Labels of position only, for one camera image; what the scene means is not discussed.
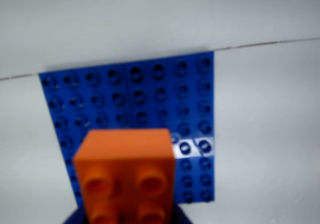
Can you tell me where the blue 8x8 base plate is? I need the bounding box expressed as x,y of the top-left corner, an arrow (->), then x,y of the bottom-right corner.
38,50 -> 216,207

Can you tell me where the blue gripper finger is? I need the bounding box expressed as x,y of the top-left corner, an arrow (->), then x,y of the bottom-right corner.
172,202 -> 193,224
61,205 -> 88,224

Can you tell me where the white foam board sheet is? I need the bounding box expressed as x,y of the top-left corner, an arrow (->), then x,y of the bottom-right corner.
0,37 -> 320,224
0,0 -> 320,81

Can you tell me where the orange 2x4 block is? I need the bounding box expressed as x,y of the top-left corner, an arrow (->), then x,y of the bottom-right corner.
73,128 -> 176,224

